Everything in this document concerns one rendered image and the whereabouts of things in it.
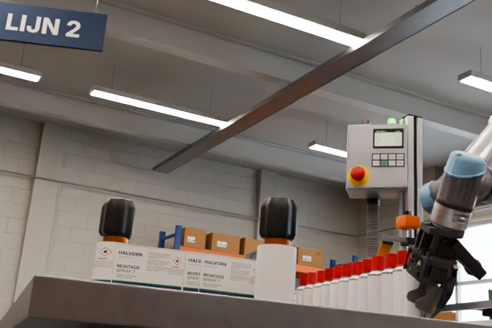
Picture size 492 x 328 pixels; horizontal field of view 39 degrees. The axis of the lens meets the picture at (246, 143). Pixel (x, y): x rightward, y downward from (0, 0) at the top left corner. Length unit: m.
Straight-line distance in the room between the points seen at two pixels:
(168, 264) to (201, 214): 8.22
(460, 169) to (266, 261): 0.45
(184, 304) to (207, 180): 9.69
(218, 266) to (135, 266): 0.20
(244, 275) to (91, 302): 1.41
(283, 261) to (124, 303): 1.20
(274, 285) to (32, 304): 1.21
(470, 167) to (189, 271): 0.70
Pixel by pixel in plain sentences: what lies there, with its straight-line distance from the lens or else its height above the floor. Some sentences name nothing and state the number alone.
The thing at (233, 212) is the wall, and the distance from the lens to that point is 10.13.
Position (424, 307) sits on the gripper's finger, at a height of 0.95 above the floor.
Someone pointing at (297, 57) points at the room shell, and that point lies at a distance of 6.72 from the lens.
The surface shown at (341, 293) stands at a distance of 1.84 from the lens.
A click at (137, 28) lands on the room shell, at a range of 6.15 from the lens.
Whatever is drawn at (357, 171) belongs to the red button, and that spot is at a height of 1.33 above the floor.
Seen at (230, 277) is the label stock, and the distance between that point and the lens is 1.73.
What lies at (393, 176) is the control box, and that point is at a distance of 1.91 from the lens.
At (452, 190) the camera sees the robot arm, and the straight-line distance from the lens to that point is 1.44.
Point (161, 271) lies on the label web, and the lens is 1.69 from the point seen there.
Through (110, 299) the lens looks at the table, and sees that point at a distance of 0.35.
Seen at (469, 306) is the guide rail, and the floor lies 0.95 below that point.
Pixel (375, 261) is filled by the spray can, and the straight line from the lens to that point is 1.72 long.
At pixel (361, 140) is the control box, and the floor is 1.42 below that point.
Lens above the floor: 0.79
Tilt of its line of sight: 18 degrees up
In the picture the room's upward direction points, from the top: 4 degrees clockwise
